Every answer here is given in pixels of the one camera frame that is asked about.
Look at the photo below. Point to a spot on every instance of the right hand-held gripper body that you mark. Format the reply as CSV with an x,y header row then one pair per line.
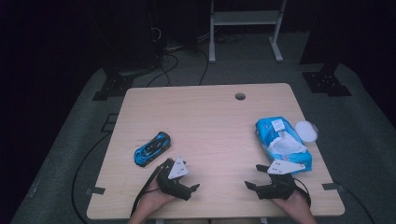
x,y
278,188

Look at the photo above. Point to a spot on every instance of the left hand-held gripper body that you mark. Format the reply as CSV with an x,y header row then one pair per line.
x,y
174,186

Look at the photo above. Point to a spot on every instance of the blue toy car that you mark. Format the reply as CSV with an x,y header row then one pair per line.
x,y
152,149

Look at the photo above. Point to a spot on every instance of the white wet wipe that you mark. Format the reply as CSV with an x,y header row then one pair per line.
x,y
286,144

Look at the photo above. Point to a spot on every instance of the blue wet wipes pack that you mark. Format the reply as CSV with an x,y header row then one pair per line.
x,y
267,130

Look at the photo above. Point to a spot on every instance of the person's right hand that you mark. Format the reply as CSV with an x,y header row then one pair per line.
x,y
295,205

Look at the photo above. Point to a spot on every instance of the person's left hand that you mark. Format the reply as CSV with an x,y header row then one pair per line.
x,y
152,200

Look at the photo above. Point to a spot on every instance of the grey tape strip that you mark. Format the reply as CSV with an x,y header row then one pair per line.
x,y
95,190
332,186

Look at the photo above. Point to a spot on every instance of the black stand base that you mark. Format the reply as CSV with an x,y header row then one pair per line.
x,y
325,82
113,87

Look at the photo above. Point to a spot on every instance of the white metal stand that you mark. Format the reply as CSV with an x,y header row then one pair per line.
x,y
246,18

